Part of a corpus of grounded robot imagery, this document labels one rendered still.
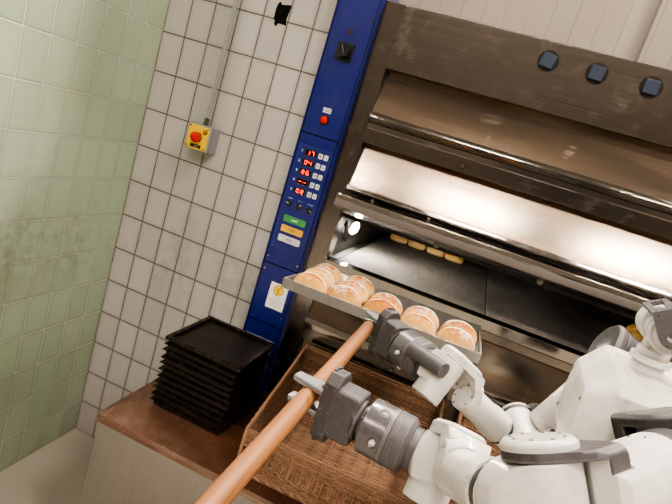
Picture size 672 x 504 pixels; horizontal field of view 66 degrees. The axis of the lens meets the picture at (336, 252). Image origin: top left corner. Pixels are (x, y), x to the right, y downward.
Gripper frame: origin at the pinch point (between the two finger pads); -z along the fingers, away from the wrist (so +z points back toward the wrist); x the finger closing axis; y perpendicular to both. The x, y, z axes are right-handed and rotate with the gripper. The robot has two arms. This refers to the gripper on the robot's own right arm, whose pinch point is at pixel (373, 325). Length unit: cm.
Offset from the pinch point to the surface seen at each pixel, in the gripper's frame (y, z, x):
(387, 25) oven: -29, -64, 82
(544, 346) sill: -79, 5, -5
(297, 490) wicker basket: -5, -12, -60
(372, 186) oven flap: -35, -53, 28
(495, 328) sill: -69, -8, -5
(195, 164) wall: 5, -112, 15
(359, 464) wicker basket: -37, -19, -62
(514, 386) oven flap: -76, 2, -22
